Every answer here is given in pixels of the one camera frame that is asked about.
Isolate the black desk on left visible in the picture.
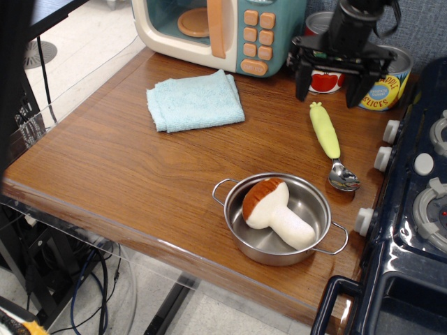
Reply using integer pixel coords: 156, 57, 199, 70
1, 1, 85, 143

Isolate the toy microwave oven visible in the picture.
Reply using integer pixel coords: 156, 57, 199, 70
131, 0, 307, 77

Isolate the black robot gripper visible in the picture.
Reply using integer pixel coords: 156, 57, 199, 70
287, 5, 397, 108

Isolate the pineapple slices can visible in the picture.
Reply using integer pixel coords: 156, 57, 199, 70
359, 45, 413, 112

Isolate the black cable under table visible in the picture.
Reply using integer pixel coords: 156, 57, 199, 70
52, 244, 123, 335

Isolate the dark blue toy stove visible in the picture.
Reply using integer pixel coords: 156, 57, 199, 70
312, 58, 446, 334

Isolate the blue cable under table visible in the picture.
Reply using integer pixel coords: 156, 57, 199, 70
70, 246, 109, 335

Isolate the spoon with yellow-green handle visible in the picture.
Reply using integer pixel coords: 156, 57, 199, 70
309, 102, 360, 192

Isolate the light blue folded towel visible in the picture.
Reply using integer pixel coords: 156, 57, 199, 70
147, 70, 245, 133

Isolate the black table leg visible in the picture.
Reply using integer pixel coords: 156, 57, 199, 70
143, 283, 191, 335

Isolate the stainless steel pot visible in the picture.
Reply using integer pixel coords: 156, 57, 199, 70
220, 172, 340, 266

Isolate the plush mushroom toy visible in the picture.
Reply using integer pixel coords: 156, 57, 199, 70
242, 177, 316, 250

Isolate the tomato sauce can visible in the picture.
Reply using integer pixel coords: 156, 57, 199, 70
291, 11, 348, 94

